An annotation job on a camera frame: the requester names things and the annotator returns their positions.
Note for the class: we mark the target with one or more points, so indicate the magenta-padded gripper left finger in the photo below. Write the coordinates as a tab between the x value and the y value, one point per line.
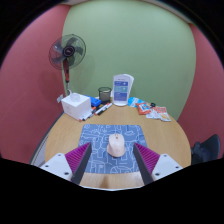
60	165

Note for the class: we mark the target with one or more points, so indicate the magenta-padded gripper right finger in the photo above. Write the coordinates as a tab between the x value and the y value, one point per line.
163	166

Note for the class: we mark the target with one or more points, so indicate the cream pink computer mouse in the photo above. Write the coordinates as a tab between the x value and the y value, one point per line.
116	146

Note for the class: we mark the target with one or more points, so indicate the blue patterned mouse pad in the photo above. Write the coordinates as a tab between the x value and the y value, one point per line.
100	136

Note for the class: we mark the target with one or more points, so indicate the black office chair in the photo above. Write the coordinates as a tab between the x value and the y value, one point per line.
206	150

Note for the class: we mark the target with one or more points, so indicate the white orange snack packet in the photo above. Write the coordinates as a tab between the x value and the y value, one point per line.
159	114

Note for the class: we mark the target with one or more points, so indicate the red capped whiteboard marker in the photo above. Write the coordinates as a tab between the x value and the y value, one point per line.
88	114

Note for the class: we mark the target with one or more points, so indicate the white tissue box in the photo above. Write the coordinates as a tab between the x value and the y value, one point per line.
75	107

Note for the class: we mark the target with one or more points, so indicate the black capped whiteboard marker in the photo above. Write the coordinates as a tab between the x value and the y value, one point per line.
103	109

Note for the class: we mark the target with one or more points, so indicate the light blue snack packet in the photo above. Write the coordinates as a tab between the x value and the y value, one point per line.
133	101

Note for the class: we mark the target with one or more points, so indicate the blue whiteboard eraser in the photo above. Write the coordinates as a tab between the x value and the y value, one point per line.
94	101

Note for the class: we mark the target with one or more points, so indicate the dark mesh pen cup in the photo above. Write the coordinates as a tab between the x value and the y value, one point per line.
104	95

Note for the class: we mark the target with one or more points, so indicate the white blue sign stand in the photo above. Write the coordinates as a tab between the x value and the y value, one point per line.
120	90

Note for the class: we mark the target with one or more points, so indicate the red black standing fan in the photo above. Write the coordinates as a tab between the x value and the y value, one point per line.
67	51

